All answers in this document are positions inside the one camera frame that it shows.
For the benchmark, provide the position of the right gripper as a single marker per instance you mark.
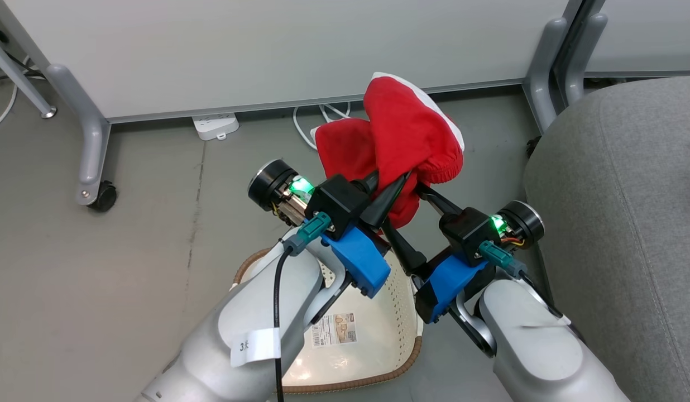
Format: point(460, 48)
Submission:
point(523, 223)

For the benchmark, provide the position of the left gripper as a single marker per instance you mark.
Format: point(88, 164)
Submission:
point(272, 184)

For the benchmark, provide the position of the red and white jersey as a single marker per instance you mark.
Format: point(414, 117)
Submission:
point(401, 128)

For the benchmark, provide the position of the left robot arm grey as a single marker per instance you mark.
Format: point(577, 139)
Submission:
point(239, 312)

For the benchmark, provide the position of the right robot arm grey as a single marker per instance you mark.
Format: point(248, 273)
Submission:
point(535, 357)

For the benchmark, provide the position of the grey fabric sofa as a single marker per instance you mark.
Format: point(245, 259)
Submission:
point(629, 223)

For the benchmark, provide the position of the cream plastic laundry basket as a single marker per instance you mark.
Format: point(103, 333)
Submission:
point(378, 335)

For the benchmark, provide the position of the small black caster wheel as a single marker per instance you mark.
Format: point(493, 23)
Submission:
point(532, 146)

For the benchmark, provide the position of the white paper label tag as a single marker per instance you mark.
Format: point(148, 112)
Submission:
point(255, 346)
point(546, 321)

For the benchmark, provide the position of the white power strip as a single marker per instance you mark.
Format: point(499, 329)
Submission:
point(215, 126)

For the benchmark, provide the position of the large white partition panel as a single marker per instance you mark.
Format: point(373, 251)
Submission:
point(267, 44)

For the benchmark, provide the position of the grey partition foot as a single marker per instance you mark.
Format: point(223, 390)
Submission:
point(91, 139)
point(540, 67)
point(582, 56)

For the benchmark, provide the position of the large black caster wheel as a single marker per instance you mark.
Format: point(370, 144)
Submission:
point(104, 196)

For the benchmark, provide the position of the narrow white partition panel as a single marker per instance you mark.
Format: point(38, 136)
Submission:
point(646, 33)

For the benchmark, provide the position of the grey metal table leg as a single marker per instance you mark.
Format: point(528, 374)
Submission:
point(21, 78)

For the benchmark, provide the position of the right wrist camera blue mount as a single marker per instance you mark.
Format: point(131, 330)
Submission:
point(451, 279)

